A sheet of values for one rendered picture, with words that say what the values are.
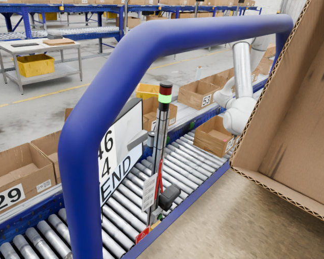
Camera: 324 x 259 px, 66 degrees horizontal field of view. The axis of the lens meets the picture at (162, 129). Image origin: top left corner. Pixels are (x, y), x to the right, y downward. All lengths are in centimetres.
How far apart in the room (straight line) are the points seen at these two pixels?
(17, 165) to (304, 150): 165
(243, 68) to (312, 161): 122
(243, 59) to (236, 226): 136
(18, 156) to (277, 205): 160
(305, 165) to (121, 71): 32
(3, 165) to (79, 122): 163
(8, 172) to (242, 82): 152
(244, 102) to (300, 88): 103
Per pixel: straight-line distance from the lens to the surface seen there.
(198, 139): 221
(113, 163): 97
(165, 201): 126
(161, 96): 96
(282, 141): 42
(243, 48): 166
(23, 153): 179
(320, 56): 46
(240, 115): 141
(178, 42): 20
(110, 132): 89
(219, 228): 33
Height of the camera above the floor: 199
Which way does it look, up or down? 31 degrees down
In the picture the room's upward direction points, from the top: 6 degrees clockwise
